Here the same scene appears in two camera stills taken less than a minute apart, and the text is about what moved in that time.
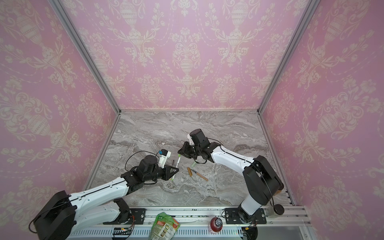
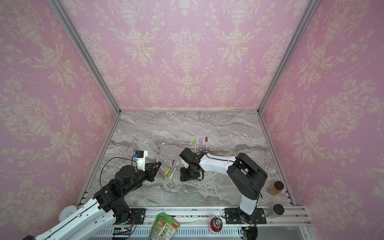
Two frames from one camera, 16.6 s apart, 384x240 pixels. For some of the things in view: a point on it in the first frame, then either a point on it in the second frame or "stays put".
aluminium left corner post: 69,26 stays put
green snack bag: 164,227 stays put
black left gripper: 167,172 → 150,172
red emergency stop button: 215,225 stays put
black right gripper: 188,150 → 186,173
